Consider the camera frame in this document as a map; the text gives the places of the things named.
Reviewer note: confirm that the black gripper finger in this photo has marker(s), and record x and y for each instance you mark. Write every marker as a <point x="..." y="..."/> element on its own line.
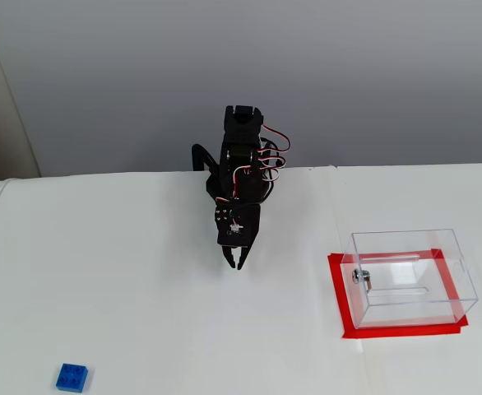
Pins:
<point x="223" y="214"/>
<point x="244" y="257"/>

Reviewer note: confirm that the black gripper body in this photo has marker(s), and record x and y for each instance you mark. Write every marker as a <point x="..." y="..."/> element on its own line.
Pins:
<point x="241" y="235"/>

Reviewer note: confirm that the blue lego brick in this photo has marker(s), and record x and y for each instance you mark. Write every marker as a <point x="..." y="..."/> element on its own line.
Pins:
<point x="73" y="376"/>

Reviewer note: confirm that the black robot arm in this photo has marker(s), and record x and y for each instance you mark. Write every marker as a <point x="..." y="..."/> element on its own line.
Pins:
<point x="241" y="131"/>

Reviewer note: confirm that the transparent plastic box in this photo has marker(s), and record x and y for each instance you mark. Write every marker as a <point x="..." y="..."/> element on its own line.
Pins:
<point x="413" y="280"/>

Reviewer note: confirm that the black table clamp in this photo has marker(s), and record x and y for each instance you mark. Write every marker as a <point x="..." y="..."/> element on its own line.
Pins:
<point x="202" y="154"/>

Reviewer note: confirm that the red tape frame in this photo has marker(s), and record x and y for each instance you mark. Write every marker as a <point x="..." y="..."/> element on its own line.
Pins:
<point x="335" y="288"/>

